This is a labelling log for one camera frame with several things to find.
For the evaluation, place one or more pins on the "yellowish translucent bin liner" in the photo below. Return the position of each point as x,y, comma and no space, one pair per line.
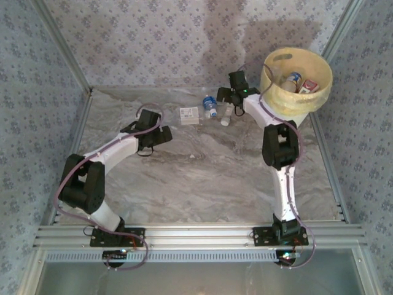
294,98

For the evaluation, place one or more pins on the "black electronics board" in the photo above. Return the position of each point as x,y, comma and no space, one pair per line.
115,256
285,259

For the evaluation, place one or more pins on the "small bottle with blue label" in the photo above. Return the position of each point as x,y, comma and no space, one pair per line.
209,103

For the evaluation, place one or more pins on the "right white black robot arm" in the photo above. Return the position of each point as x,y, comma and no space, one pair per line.
282,196

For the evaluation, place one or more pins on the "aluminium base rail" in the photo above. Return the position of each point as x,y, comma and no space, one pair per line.
196,235

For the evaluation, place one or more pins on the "white plastic tube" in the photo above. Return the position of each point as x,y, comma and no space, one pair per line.
225,118

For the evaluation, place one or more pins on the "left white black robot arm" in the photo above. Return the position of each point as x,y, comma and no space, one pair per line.
119,152

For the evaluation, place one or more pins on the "blue-capped bottle blue yellow label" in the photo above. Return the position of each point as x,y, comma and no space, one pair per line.
293,80

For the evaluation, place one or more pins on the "red and white carton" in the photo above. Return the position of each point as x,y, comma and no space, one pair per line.
310,86

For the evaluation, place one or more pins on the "aluminium corner frame post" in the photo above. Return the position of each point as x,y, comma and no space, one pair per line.
342,24
63,46

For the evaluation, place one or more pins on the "sheet metal panel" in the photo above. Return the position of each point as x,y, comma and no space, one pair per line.
196,279

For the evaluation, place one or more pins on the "clear case with white card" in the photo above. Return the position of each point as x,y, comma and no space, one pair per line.
189,114

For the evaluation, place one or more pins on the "yellow plastic bucket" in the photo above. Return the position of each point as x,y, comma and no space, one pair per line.
294,116

